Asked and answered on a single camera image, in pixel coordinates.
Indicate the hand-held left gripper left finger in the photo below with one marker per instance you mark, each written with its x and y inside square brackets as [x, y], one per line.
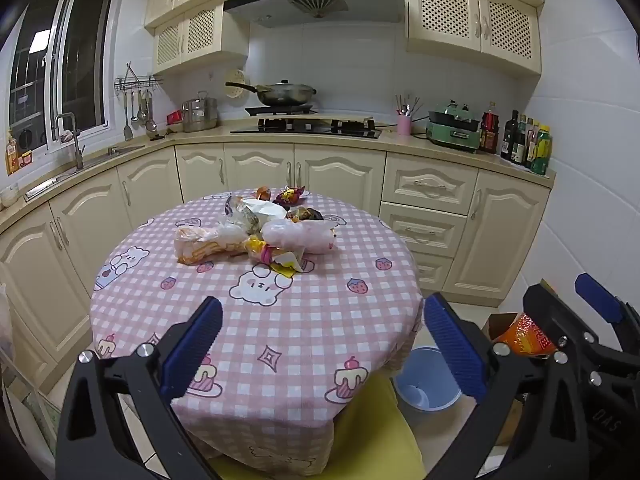
[195, 345]

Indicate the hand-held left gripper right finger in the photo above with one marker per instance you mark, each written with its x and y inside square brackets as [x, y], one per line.
[455, 350]

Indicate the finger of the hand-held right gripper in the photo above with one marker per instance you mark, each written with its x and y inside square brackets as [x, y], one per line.
[597, 300]
[545, 305]

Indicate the light blue plastic bin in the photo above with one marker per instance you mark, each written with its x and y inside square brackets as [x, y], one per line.
[425, 370]

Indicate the white tissue pack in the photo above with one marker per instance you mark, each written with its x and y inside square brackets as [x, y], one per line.
[262, 207]

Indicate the orange chip bag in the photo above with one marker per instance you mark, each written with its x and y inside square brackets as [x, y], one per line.
[262, 193]

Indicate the magenta snack bag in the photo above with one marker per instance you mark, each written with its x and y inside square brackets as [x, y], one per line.
[292, 195]

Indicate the orange rice bag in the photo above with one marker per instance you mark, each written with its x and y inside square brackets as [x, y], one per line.
[530, 335]

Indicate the cream cabinet drawer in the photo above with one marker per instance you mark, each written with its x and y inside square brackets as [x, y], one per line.
[430, 185]
[432, 270]
[422, 230]

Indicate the orange print bread bag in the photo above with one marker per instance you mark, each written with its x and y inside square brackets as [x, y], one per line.
[200, 247]

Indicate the pink checked tablecloth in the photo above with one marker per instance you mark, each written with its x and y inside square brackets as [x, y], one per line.
[300, 320]

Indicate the yellow pink wrapper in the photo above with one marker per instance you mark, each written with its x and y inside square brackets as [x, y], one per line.
[265, 252]

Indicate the yellow pants leg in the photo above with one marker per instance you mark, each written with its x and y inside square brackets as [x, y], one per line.
[370, 435]

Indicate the clear plastic bag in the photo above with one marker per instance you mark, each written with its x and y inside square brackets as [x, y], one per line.
[237, 222]

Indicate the pink white plastic bag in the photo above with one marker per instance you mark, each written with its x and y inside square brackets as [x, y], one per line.
[300, 235]

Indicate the row of condiment bottles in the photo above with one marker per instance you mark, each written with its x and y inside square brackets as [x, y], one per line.
[511, 137]

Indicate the black cookie wrapper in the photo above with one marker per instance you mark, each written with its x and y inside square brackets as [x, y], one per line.
[310, 214]

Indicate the green electric grill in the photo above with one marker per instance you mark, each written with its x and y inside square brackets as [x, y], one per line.
[452, 135]

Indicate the beige kitchen countertop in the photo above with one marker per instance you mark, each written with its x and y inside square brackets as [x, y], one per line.
[415, 144]

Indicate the steel sink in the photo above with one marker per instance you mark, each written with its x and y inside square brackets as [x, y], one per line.
[124, 150]

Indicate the cream base kitchen cabinets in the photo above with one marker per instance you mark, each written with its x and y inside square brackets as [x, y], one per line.
[330, 170]

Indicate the hanging metal spatula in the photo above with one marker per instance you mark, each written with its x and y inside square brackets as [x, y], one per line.
[127, 130]

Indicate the steel faucet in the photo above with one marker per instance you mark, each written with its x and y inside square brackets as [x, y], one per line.
[77, 152]

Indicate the red packet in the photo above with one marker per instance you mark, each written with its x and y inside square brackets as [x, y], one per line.
[175, 117]

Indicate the hanging metal skimmer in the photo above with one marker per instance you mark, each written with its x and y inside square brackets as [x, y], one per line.
[149, 120]

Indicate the steel stock pot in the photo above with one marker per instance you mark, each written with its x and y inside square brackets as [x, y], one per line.
[200, 115]

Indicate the hanging metal ladle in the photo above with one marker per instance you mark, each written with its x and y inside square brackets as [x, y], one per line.
[134, 115]

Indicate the black gas stove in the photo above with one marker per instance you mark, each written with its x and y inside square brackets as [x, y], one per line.
[310, 132]

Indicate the cream round colander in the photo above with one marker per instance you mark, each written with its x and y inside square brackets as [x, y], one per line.
[236, 82]

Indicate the steel wok with lid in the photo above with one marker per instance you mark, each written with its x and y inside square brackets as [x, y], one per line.
[285, 94]

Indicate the metal utensil rack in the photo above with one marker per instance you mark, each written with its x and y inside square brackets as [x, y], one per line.
[137, 81]

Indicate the sliding window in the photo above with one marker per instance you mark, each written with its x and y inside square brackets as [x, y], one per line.
[85, 60]

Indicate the cream lattice door wall cabinet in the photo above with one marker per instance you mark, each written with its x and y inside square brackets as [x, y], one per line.
[470, 15]
[200, 35]

